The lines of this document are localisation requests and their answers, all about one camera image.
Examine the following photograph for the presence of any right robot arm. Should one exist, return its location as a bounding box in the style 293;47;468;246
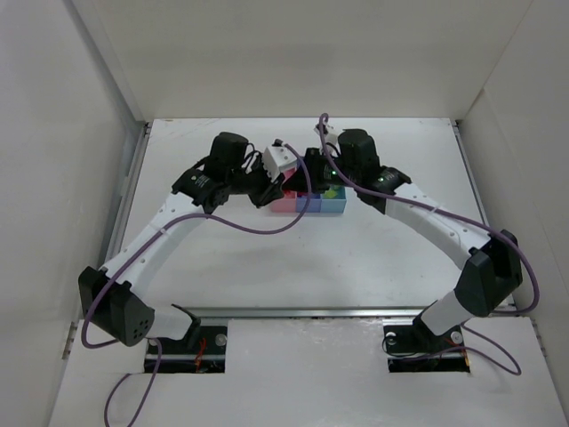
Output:
284;129;522;354

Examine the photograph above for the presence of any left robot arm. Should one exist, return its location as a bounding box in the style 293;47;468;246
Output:
78;133;301;349

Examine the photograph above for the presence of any pink plastic bin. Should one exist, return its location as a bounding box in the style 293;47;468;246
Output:
269;189;297;214

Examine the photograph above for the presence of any light blue plastic bin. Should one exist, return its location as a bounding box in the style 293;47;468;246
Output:
321;186;347;214

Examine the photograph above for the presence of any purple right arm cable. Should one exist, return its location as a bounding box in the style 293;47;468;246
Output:
317;113;541;375

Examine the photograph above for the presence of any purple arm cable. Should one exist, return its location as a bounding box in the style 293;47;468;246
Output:
317;113;541;375
82;141;315;426

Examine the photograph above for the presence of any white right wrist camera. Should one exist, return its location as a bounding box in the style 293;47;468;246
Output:
314;124;339;146

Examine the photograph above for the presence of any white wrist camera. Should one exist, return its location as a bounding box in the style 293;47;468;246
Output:
261;139;298;181
314;124;339;146

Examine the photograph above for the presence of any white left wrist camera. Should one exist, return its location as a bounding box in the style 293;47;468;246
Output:
261;139;298;181

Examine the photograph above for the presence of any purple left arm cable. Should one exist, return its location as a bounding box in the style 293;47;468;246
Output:
82;141;315;426

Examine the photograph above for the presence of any aluminium right rail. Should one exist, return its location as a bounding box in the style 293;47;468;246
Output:
450;120;488;225

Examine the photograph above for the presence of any aluminium rail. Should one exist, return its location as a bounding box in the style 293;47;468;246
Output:
450;120;488;225
98;122;153;265
177;302;519;321

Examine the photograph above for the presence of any aluminium front rail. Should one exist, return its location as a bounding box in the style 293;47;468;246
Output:
177;302;519;321

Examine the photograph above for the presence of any aluminium left rail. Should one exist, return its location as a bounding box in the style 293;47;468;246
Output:
98;122;153;265

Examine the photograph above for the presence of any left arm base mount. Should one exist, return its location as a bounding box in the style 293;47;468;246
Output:
143;303;228;374

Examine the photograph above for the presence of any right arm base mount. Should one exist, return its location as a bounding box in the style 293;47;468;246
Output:
381;324;470;374

